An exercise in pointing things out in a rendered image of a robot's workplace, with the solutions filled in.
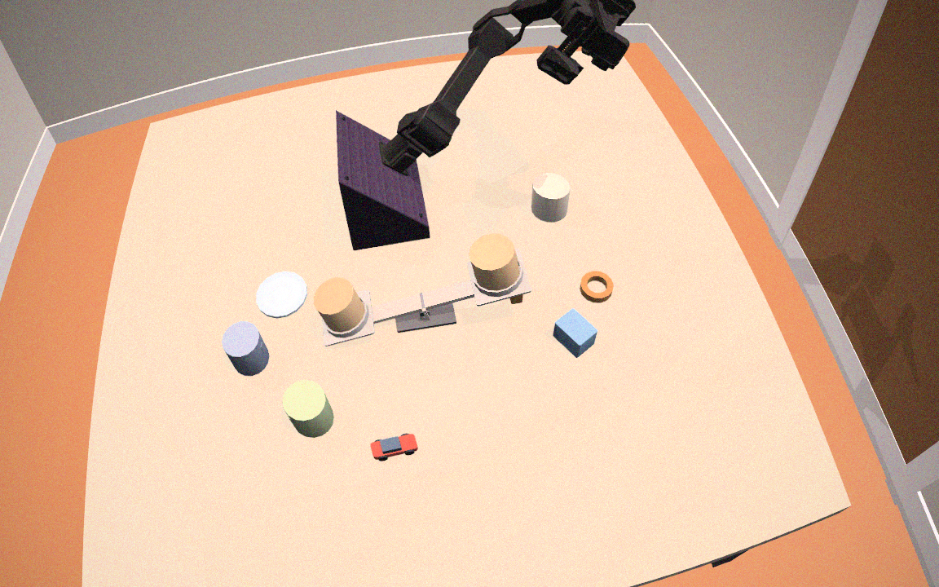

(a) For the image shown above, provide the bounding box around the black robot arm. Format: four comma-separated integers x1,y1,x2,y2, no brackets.
379,0,630,176

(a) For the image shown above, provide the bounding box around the pale yellow cylinder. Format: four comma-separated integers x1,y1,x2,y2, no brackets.
282,380,334,439

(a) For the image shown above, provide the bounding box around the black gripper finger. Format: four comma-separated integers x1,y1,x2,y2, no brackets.
544,48,584,79
589,0,629,37

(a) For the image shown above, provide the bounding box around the orange ring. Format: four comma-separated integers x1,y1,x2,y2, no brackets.
580,271,614,303

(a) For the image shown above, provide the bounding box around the blue box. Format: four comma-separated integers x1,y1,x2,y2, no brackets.
553,309,597,358

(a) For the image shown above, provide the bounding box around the pale wooden balance beam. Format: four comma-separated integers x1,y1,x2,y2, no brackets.
322,248,532,346

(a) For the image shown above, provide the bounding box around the red toy car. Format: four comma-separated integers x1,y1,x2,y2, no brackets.
371,433,418,461

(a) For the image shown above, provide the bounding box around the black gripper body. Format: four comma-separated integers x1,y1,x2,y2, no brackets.
536,0,636,85

